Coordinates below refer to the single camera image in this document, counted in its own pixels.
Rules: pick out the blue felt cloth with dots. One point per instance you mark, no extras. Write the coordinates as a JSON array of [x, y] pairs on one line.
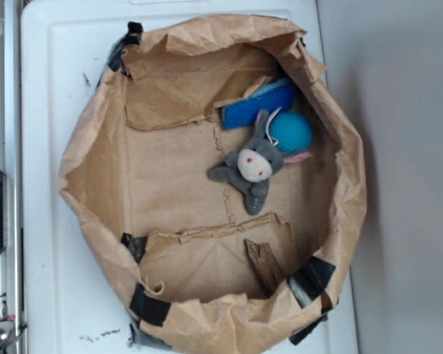
[[279, 94]]

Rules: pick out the white plastic tray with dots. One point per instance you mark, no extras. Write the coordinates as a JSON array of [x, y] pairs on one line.
[[70, 307]]

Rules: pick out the brown paper bag bin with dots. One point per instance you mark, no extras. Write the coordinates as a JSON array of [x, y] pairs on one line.
[[169, 240]]

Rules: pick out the blue ball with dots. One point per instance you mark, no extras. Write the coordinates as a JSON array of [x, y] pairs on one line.
[[290, 132]]

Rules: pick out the brown wood chip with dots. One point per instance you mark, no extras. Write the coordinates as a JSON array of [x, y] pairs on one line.
[[265, 266]]

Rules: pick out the grey plush donkey toy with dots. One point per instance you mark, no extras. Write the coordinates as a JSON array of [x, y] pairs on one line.
[[250, 168]]

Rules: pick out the metal frame rail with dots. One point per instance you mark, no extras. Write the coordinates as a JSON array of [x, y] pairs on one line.
[[13, 327]]

